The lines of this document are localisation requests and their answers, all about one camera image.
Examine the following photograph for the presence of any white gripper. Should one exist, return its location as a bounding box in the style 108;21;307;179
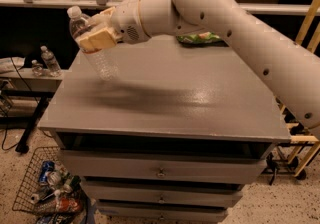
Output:
79;0;150;52

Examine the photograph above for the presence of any clear plastic water bottle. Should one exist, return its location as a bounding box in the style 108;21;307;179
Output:
67;6;118;81

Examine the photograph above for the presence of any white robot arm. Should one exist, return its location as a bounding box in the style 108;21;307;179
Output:
76;0;320;138

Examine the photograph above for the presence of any tall background water bottle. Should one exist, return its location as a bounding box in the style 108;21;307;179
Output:
40;46;61;77

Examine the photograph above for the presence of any small background water bottle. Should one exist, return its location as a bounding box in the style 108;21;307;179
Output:
32;60;44;77

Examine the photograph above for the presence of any red labelled bottle in basket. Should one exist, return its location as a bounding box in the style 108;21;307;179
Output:
34;197;83;213

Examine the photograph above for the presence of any green snack bag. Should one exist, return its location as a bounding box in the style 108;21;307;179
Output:
176;32;222;45

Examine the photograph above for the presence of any grey side desk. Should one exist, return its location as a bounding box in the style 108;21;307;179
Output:
0;68;65;154

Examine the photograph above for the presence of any grey drawer cabinet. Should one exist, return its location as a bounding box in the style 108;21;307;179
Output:
40;36;289;224

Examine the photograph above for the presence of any blue soda can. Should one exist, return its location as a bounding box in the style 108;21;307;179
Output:
38;160;55;184

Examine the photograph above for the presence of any black cable on floor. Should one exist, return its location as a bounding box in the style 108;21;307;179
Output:
0;56;41;152

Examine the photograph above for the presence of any wire basket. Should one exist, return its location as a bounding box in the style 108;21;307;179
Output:
12;147;85;215

